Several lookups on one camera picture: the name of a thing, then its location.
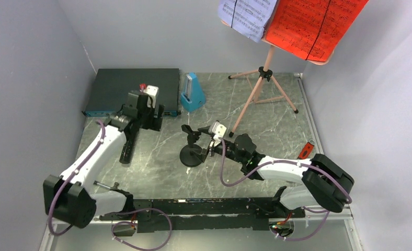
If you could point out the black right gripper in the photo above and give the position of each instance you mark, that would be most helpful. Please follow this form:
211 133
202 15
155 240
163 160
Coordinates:
205 129

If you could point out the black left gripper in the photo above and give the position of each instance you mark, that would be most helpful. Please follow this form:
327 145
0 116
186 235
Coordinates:
154 122

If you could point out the black microphone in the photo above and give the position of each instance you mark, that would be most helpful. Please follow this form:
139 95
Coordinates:
131 131

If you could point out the blue metronome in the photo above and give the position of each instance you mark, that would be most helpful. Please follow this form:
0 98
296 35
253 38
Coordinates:
197 98

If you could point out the clear plastic metronome cover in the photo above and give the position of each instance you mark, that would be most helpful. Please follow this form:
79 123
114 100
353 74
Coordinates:
187 88

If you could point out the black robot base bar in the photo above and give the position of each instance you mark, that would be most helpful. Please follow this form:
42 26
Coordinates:
255 213

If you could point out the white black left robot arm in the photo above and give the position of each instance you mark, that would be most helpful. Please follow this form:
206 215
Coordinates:
70 197

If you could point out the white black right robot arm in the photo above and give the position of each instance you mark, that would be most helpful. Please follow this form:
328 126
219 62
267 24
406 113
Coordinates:
320 181

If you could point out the blue sheet music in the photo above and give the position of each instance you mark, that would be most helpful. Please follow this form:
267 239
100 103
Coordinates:
247 17

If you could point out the red sheet music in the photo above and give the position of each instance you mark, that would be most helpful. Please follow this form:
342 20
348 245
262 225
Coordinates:
311 30

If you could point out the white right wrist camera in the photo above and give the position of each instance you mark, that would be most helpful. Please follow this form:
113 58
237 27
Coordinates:
217 131

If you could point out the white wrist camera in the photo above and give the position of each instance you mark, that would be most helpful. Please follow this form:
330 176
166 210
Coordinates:
150 90
217 131

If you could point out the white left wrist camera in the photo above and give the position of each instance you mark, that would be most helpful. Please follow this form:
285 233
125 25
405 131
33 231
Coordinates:
150 90

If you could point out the black blue network switch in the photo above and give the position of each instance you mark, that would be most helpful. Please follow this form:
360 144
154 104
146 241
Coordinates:
110 88

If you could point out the black handled claw hammer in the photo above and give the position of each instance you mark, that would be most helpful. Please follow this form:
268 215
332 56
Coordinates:
105 186

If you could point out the red handled tool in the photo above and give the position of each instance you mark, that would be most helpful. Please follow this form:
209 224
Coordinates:
306 150

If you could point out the aluminium frame rail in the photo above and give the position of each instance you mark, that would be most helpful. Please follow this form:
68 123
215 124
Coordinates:
69 197

